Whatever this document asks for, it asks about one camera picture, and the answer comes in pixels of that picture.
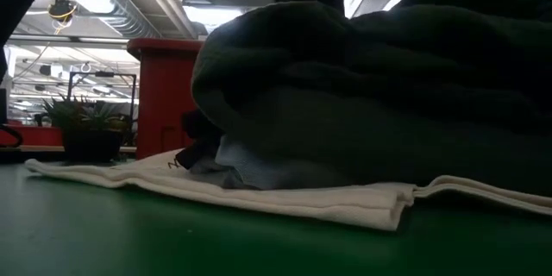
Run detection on dark green garment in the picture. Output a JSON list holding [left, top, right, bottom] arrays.
[[191, 0, 552, 198]]

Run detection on white printed tote bag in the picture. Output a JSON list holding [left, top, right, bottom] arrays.
[[24, 148, 552, 232]]

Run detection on navy garment with white tag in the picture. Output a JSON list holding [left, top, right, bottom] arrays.
[[175, 110, 225, 170]]

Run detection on black curved cable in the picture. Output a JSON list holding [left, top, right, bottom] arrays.
[[0, 123, 23, 148]]

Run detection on green table mat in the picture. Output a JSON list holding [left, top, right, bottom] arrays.
[[0, 159, 552, 276]]

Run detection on yellow black cable reel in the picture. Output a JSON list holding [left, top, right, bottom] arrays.
[[47, 0, 78, 22]]

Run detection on long linear light bar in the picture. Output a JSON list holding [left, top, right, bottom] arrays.
[[6, 34, 130, 45]]

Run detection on light blue denim jeans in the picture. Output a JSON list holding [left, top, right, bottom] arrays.
[[189, 133, 346, 191]]

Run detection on red low bench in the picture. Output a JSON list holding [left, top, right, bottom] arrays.
[[0, 124, 64, 147]]

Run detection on small succulent plant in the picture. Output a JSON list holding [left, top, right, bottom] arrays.
[[41, 94, 137, 163]]

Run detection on red plastic laundry basket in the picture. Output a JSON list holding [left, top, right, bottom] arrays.
[[127, 37, 206, 160]]

